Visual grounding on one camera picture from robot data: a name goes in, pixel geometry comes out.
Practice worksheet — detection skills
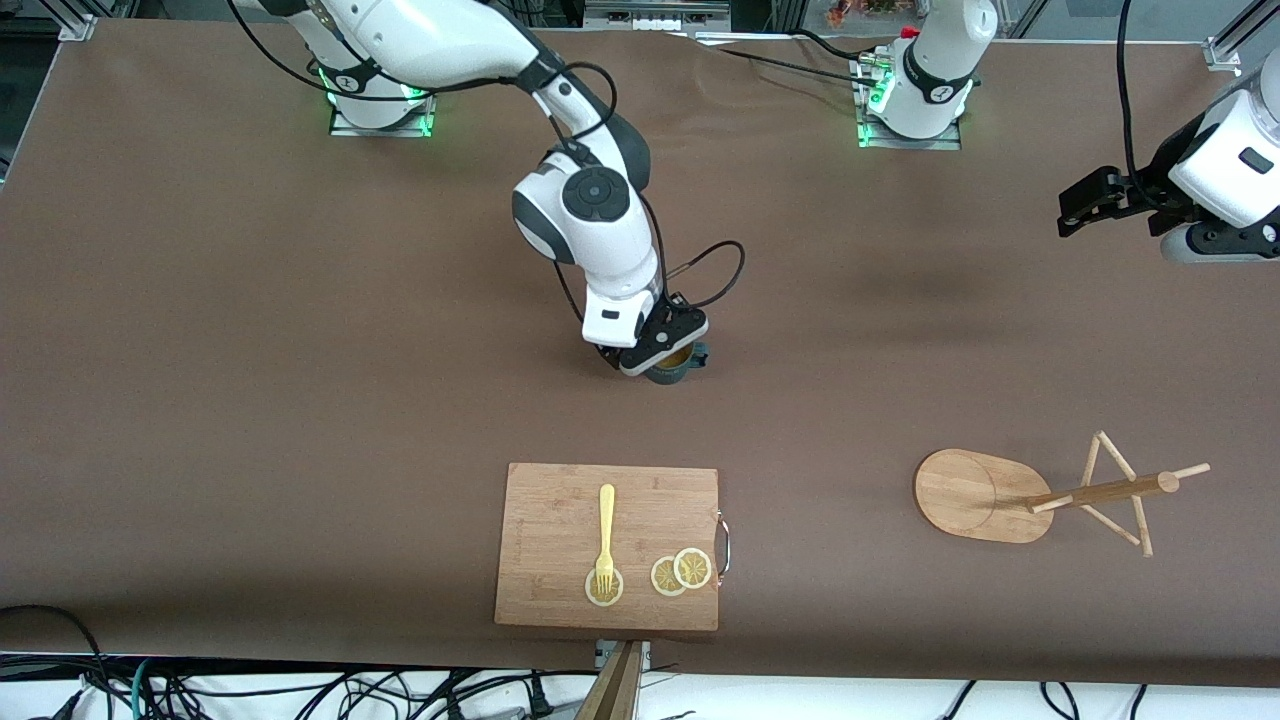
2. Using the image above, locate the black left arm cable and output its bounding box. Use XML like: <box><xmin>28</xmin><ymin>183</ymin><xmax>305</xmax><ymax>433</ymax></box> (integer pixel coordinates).
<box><xmin>1117</xmin><ymin>0</ymin><xmax>1161</xmax><ymax>193</ymax></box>

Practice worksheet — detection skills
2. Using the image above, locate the bamboo cutting board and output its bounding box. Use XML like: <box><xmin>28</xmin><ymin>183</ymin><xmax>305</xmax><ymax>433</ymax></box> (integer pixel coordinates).
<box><xmin>494</xmin><ymin>462</ymin><xmax>733</xmax><ymax>633</ymax></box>

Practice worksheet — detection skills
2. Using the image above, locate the long black base cable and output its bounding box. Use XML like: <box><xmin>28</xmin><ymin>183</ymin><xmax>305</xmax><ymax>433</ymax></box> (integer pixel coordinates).
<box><xmin>715</xmin><ymin>45</ymin><xmax>881</xmax><ymax>89</ymax></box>

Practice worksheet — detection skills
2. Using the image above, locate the grey power strip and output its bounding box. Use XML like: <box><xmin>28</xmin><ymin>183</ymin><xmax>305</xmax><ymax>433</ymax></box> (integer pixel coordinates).
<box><xmin>583</xmin><ymin>0</ymin><xmax>733</xmax><ymax>33</ymax></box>

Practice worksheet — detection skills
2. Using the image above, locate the aluminium frame profile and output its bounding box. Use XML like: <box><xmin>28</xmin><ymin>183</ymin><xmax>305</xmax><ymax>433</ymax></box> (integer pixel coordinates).
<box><xmin>45</xmin><ymin>0</ymin><xmax>98</xmax><ymax>43</ymax></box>
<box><xmin>1203</xmin><ymin>0</ymin><xmax>1280</xmax><ymax>71</ymax></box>

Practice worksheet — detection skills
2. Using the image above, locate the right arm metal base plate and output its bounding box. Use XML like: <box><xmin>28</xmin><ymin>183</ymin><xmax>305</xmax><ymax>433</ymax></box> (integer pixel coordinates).
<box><xmin>328</xmin><ymin>90</ymin><xmax>437</xmax><ymax>139</ymax></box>

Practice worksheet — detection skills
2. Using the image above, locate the yellow plastic fork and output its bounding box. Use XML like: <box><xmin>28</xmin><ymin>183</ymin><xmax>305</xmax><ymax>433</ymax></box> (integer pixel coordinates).
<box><xmin>596</xmin><ymin>484</ymin><xmax>616</xmax><ymax>593</ymax></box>

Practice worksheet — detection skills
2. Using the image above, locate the orange object behind table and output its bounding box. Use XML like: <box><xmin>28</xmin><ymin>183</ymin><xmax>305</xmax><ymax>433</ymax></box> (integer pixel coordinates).
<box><xmin>825</xmin><ymin>0</ymin><xmax>901</xmax><ymax>26</ymax></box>

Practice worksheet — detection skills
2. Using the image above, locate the teal cable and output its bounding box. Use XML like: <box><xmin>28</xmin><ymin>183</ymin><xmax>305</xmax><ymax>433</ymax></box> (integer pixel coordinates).
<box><xmin>128</xmin><ymin>657</ymin><xmax>161</xmax><ymax>720</ymax></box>

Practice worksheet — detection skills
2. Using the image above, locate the short black base cable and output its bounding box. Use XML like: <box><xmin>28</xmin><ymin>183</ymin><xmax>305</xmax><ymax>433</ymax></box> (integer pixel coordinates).
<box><xmin>790</xmin><ymin>28</ymin><xmax>876</xmax><ymax>63</ymax></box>

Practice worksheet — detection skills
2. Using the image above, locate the teal cup yellow inside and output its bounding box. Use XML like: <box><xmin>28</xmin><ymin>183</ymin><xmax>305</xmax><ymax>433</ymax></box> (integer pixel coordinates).
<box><xmin>640</xmin><ymin>340</ymin><xmax>711</xmax><ymax>386</ymax></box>

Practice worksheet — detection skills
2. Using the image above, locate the wooden post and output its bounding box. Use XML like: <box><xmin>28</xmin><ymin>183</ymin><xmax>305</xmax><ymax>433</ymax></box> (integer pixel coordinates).
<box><xmin>575</xmin><ymin>640</ymin><xmax>643</xmax><ymax>720</ymax></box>

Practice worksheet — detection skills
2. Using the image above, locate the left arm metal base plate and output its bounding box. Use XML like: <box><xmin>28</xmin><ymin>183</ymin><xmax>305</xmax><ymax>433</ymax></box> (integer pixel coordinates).
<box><xmin>853</xmin><ymin>55</ymin><xmax>963</xmax><ymax>151</ymax></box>

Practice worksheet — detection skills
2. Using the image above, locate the looping black cable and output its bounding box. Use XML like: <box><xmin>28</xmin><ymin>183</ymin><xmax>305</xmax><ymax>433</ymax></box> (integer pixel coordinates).
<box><xmin>0</xmin><ymin>604</ymin><xmax>113</xmax><ymax>720</ymax></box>

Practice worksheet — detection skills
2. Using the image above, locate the wooden cup rack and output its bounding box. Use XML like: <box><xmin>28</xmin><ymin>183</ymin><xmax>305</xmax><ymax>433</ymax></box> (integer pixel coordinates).
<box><xmin>913</xmin><ymin>430</ymin><xmax>1212</xmax><ymax>559</ymax></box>

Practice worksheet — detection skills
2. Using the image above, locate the brown table cover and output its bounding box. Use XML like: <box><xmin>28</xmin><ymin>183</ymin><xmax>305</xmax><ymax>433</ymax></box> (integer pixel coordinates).
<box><xmin>0</xmin><ymin>18</ymin><xmax>1280</xmax><ymax>691</ymax></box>

